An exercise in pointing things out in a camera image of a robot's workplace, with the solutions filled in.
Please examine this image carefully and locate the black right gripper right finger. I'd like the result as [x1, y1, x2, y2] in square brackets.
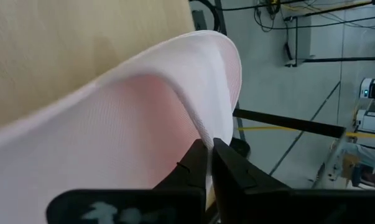
[211, 138, 375, 224]

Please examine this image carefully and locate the white box device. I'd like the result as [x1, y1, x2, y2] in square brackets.
[359, 77, 375, 101]
[354, 108, 375, 134]

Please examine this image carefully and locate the black metal post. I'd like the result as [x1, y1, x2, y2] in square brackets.
[213, 0, 228, 36]

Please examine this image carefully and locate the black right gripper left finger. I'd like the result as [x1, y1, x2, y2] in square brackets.
[45, 139, 208, 224]

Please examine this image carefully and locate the black metal rack frame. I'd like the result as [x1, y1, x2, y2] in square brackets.
[284, 14, 375, 68]

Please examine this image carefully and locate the black hanging cable bundle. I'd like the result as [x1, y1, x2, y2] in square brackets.
[253, 0, 282, 33]

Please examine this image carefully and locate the black frame wooden shelf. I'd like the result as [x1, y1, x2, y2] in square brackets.
[233, 108, 347, 139]

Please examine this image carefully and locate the black looped cable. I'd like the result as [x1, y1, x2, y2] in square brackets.
[188, 0, 221, 32]

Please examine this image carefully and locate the pink white cloth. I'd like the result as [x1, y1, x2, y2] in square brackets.
[0, 29, 243, 224]

